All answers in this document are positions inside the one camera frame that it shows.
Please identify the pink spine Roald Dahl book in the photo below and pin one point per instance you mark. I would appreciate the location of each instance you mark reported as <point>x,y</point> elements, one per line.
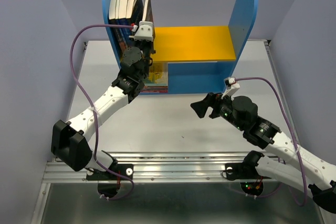
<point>155,89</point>

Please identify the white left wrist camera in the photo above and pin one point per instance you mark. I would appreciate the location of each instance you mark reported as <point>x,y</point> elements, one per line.
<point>143,31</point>

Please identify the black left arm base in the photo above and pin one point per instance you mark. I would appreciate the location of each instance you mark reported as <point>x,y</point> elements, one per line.
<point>115,172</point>

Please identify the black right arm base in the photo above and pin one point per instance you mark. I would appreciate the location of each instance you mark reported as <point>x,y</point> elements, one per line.
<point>244,170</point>

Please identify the upright book on shelf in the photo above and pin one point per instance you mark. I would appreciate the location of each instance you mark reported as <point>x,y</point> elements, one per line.
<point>114,9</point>
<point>121,9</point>

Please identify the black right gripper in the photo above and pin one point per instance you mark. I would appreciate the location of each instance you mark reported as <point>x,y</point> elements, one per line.
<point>200,107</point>

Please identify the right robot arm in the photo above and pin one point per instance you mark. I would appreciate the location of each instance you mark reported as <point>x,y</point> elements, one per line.
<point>302,169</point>

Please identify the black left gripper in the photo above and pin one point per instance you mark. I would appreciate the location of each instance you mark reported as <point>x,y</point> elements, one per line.
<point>148,43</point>

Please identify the Nineteen Eighty-Four book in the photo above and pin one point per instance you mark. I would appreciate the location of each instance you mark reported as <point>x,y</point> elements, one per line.
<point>134,12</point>

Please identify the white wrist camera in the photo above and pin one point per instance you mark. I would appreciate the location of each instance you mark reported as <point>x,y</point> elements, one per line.
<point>231,87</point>
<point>143,31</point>

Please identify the Huckleberry Finn paperback book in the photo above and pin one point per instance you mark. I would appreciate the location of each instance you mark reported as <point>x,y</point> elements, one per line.
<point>158,75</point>

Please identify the Three Days to See book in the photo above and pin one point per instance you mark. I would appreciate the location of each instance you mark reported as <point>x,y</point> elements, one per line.
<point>147,20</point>

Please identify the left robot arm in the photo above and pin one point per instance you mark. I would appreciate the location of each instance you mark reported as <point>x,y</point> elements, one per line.
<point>70,139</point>

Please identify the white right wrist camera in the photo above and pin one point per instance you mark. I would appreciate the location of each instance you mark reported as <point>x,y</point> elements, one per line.
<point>231,87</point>

